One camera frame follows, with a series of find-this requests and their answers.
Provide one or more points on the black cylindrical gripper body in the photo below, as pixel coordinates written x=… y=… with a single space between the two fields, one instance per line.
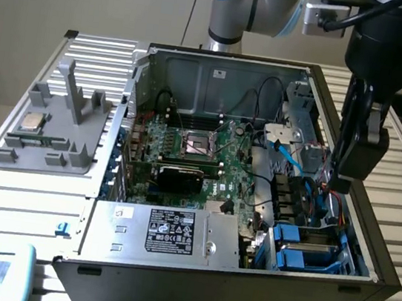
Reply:
x=395 y=47

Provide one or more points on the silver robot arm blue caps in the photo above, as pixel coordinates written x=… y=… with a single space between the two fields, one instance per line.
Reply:
x=236 y=9

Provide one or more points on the silver disk bay cage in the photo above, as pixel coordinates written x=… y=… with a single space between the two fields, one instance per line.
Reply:
x=303 y=112

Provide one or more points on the silver disk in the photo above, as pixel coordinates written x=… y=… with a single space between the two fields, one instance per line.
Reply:
x=280 y=135

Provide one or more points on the blue disk caddy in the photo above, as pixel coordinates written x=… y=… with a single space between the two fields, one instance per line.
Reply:
x=288 y=235
x=297 y=263

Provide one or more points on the black case fan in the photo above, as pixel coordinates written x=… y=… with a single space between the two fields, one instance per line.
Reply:
x=312 y=198

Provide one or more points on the green motherboard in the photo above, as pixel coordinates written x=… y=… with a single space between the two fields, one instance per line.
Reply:
x=237 y=159

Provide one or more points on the CPU socket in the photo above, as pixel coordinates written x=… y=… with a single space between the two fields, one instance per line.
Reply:
x=196 y=143

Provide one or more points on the black RAM slot bank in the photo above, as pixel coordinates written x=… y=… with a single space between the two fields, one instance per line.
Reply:
x=195 y=120

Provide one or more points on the black graphics card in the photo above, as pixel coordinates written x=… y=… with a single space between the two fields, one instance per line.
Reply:
x=179 y=181

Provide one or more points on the black open PC case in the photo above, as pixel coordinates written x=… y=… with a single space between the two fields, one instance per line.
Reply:
x=202 y=300

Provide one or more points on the silver power supply unit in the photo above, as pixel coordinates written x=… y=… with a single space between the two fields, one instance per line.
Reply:
x=137 y=231

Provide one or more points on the grey parts rack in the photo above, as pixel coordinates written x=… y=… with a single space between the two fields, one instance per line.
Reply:
x=62 y=127

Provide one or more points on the blue panel latch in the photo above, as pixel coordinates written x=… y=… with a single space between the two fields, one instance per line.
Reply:
x=62 y=229

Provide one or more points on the green RAM stick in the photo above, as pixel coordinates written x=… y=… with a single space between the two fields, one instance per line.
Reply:
x=34 y=140

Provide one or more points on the silver CPU chip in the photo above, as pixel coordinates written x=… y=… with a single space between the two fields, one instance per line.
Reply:
x=34 y=122

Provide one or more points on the silver case side panel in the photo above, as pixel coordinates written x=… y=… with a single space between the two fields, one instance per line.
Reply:
x=28 y=205

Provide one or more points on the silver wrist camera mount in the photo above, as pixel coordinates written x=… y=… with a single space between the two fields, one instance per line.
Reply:
x=313 y=20

